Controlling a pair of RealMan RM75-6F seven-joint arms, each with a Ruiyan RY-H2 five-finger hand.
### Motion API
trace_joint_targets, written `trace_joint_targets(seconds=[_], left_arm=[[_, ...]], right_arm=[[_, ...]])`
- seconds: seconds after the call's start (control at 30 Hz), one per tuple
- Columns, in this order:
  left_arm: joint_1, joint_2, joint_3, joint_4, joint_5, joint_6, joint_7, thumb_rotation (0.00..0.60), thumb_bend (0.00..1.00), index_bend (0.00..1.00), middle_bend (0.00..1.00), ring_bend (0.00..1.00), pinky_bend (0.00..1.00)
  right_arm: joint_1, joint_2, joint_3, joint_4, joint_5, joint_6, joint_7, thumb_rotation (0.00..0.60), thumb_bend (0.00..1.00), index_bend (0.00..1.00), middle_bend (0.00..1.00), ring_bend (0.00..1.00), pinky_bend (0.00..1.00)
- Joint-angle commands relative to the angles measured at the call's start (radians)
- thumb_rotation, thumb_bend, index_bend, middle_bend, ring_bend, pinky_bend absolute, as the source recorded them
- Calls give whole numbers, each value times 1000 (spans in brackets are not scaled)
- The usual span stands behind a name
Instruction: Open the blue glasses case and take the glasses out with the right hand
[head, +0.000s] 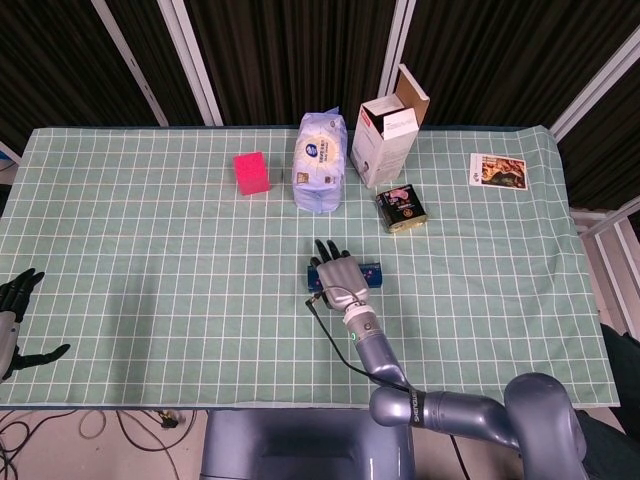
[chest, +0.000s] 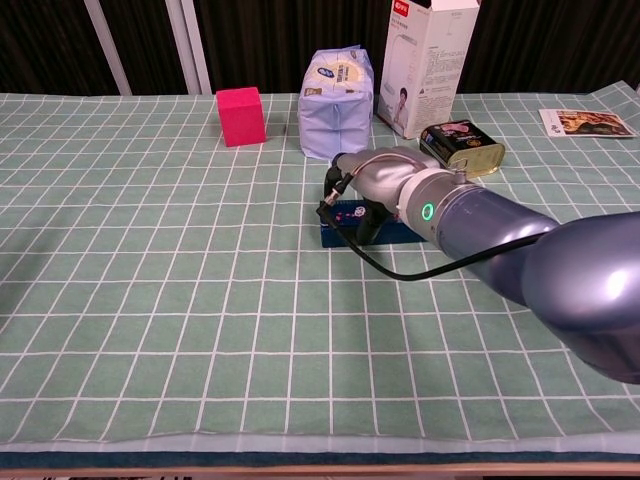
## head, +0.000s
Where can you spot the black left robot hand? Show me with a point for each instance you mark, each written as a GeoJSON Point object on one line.
{"type": "Point", "coordinates": [10, 300]}

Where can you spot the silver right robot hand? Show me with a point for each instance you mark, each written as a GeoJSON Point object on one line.
{"type": "Point", "coordinates": [340, 280]}

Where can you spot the blue glasses case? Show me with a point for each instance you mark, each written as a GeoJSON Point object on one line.
{"type": "Point", "coordinates": [372, 275]}

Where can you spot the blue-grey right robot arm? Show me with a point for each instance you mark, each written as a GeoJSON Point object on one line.
{"type": "Point", "coordinates": [380, 360]}

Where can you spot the black gold luncheon meat can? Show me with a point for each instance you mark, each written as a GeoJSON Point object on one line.
{"type": "Point", "coordinates": [402, 207]}

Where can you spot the light blue tissue pack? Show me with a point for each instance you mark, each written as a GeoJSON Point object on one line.
{"type": "Point", "coordinates": [320, 165]}

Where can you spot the white open carton box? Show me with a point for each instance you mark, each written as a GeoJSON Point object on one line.
{"type": "Point", "coordinates": [380, 150]}

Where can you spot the pink foam cube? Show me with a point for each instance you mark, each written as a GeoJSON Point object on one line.
{"type": "Point", "coordinates": [252, 172]}

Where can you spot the green checked tablecloth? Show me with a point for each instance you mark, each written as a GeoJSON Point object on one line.
{"type": "Point", "coordinates": [150, 250]}

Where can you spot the blue-grey robot torso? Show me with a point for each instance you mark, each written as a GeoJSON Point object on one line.
{"type": "Point", "coordinates": [300, 445]}

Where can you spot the printed photo card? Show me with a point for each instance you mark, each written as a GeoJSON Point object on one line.
{"type": "Point", "coordinates": [497, 171]}

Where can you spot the yellow black power plug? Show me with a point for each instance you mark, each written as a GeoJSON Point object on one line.
{"type": "Point", "coordinates": [169, 419]}

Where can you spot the black pleated curtain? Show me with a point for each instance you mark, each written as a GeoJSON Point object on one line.
{"type": "Point", "coordinates": [300, 50]}

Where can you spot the double white frame post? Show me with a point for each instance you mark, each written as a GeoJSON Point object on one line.
{"type": "Point", "coordinates": [192, 65]}

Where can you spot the thin white frame post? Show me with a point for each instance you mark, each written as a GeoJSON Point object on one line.
{"type": "Point", "coordinates": [132, 65]}

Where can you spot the white metal frame rack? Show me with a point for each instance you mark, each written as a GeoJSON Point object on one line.
{"type": "Point", "coordinates": [610, 240]}

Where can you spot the white slanted frame post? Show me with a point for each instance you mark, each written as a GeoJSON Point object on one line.
{"type": "Point", "coordinates": [595, 85]}

